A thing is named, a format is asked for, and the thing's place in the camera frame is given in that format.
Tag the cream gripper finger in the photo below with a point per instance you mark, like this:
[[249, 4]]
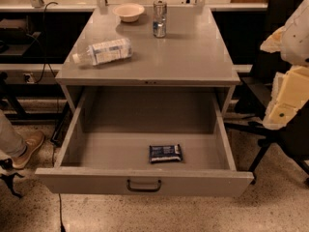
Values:
[[290, 92], [273, 43]]

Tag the blue rxbar blueberry wrapper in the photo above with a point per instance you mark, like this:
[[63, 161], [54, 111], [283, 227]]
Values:
[[165, 153]]

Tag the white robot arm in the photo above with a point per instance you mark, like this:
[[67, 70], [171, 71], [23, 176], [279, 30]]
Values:
[[295, 39]]

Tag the open grey drawer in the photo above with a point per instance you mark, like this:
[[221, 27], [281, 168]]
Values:
[[112, 129]]

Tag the black office chair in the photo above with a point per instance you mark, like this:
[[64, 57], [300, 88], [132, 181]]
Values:
[[255, 96]]

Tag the grey metal cabinet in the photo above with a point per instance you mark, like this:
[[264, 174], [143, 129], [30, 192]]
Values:
[[191, 54]]

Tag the silver drink can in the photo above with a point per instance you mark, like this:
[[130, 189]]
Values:
[[159, 18]]

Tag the beige paper bowl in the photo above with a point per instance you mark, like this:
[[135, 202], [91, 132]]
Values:
[[128, 12]]

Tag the clear plastic water bottle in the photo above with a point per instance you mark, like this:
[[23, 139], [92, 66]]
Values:
[[105, 52]]

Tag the grey trouser leg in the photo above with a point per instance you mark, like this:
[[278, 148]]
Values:
[[11, 143]]

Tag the black drawer handle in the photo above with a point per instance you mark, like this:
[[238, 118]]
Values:
[[143, 187]]

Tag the wall power outlet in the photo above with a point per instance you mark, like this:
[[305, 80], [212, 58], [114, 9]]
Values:
[[29, 78]]

